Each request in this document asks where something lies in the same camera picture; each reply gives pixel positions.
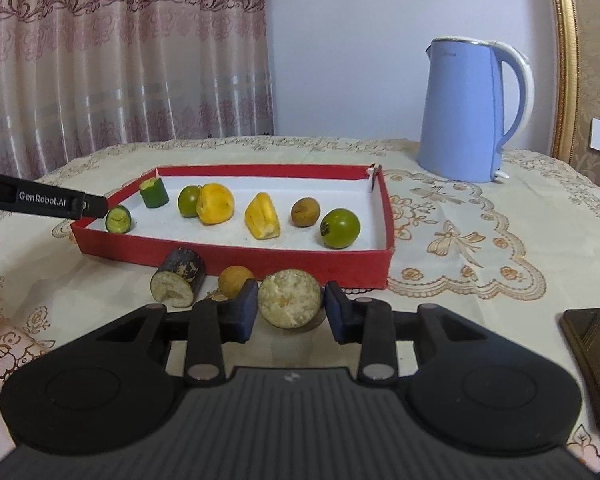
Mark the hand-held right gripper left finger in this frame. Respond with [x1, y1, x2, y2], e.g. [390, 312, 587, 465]
[97, 279, 259, 387]

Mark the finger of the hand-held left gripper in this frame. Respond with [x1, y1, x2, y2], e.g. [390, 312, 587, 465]
[0, 170, 109, 221]

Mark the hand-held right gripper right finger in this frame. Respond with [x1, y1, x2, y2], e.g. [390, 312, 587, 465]
[325, 281, 486, 387]

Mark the red cardboard box tray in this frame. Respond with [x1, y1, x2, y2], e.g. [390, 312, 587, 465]
[71, 163, 395, 290]

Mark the short green cucumber slice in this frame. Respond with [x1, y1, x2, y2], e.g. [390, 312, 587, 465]
[105, 205, 134, 234]

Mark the long yellow pepper piece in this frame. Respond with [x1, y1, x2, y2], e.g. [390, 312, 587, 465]
[244, 192, 283, 240]

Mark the brown kiwi fruit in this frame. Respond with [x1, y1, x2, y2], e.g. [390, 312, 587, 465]
[291, 197, 322, 229]

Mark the rounded yellow pepper piece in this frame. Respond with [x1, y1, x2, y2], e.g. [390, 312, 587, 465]
[196, 182, 236, 226]

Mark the small green tomato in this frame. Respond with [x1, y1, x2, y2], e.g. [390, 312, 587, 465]
[177, 185, 202, 219]

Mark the brown longan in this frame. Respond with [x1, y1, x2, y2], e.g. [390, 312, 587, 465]
[217, 266, 256, 299]

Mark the notched eggplant piece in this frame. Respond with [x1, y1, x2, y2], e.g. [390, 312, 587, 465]
[150, 246, 206, 309]

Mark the large green tomato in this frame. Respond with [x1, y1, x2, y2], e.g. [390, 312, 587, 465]
[320, 208, 361, 250]

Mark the tall green cucumber piece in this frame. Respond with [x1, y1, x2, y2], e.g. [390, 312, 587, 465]
[139, 176, 170, 209]

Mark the embroidered cream tablecloth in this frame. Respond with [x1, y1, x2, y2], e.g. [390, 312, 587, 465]
[0, 136, 600, 473]

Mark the patterned pink curtain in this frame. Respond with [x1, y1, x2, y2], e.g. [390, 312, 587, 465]
[0, 0, 277, 182]

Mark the light blue electric kettle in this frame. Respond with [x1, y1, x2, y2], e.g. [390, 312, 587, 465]
[417, 36, 535, 184]

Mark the brown leather case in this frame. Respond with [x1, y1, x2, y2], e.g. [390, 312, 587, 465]
[560, 308, 600, 463]

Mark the gold moulding frame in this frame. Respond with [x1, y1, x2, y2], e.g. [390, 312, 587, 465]
[545, 0, 581, 162]

